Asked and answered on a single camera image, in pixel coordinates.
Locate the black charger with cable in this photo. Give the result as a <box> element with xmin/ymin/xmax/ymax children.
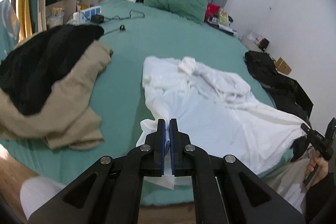
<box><xmin>90</xmin><ymin>10</ymin><xmax>145</xmax><ymax>24</ymax></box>

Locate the white shirt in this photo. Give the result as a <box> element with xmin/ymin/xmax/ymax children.
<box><xmin>137</xmin><ymin>56</ymin><xmax>307</xmax><ymax>187</ymax></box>

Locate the small cardboard box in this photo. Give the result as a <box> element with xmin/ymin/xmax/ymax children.
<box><xmin>275</xmin><ymin>57</ymin><xmax>291</xmax><ymax>75</ymax></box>

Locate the black bag on floor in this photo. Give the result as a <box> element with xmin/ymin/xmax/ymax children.
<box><xmin>244</xmin><ymin>50</ymin><xmax>314</xmax><ymax>162</ymax></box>

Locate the green bed sheet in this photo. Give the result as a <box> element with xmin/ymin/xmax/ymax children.
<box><xmin>0</xmin><ymin>0</ymin><xmax>295</xmax><ymax>206</ymax></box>

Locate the white box black device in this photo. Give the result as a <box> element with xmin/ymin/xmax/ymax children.
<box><xmin>240</xmin><ymin>31</ymin><xmax>269</xmax><ymax>52</ymax></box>

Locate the black garment pile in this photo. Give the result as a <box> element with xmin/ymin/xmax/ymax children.
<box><xmin>1</xmin><ymin>24</ymin><xmax>104</xmax><ymax>115</ymax></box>

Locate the books and items stack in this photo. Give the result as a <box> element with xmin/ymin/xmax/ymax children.
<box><xmin>207</xmin><ymin>8</ymin><xmax>237</xmax><ymax>36</ymax></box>

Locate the beige garment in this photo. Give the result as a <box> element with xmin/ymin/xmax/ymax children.
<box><xmin>1</xmin><ymin>40</ymin><xmax>112</xmax><ymax>150</ymax></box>

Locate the small black clip cable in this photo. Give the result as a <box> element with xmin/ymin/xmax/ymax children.
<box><xmin>103</xmin><ymin>24</ymin><xmax>127</xmax><ymax>36</ymax></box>

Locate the white blue power strip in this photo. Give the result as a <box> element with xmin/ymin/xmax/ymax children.
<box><xmin>73</xmin><ymin>6</ymin><xmax>101</xmax><ymax>25</ymax></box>

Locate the person's right hand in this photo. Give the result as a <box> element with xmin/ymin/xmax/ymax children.
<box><xmin>305</xmin><ymin>152</ymin><xmax>329</xmax><ymax>185</ymax></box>

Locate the teal patterned cushion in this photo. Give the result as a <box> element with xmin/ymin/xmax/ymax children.
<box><xmin>0</xmin><ymin>0</ymin><xmax>20</xmax><ymax>60</ymax></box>

